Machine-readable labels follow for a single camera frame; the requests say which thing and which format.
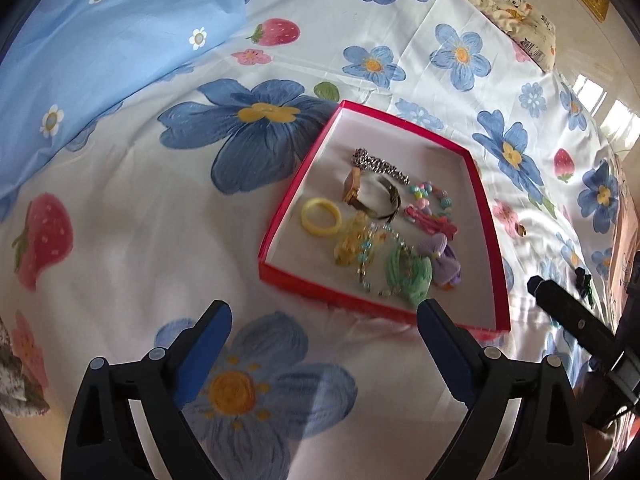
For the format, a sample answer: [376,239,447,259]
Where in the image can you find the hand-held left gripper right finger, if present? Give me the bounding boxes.
[417,298,593,480]

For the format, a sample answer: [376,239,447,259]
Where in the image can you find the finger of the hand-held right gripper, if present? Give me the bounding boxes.
[527,275,626,372]

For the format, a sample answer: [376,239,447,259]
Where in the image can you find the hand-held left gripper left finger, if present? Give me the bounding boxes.
[60,300,233,480]

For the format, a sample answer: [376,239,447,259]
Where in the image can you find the green hair clip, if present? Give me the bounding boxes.
[384,245,434,309]

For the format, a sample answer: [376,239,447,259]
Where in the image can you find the purple hair claw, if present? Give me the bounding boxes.
[417,234,465,292]

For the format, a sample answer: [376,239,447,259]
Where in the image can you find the crystal bead bracelet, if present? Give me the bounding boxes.
[356,224,416,297]

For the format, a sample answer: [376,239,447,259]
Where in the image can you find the pink hair clip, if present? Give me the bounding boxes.
[404,204,459,237]

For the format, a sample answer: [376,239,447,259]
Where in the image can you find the yellow hair clip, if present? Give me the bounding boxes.
[332,212,374,267]

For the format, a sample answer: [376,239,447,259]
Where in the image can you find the colourful bead bracelet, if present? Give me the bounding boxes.
[407,182,456,221]

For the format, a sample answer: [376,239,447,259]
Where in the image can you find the yellow bangle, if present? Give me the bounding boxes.
[300,197,344,236]

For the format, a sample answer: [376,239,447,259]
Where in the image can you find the gold wristwatch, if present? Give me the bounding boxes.
[341,167,403,221]

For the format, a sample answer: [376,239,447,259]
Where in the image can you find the silver chain bracelet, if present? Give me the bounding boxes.
[351,148,411,186]

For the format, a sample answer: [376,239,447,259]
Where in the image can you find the red jewelry box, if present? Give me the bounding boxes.
[257,100,512,334]

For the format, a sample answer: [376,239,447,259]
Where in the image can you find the small dark hair clip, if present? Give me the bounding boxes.
[572,267,596,307]

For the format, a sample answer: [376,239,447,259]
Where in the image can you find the floral strawberry bedsheet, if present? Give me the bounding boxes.
[0,0,632,480]

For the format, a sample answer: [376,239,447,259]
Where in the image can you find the person's floral clothing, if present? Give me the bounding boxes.
[0,317,52,419]

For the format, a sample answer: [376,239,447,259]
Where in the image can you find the cream patterned pillow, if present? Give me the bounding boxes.
[430,0,559,74]

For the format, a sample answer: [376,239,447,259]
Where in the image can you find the blue floral pillow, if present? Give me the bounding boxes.
[0,0,251,206]

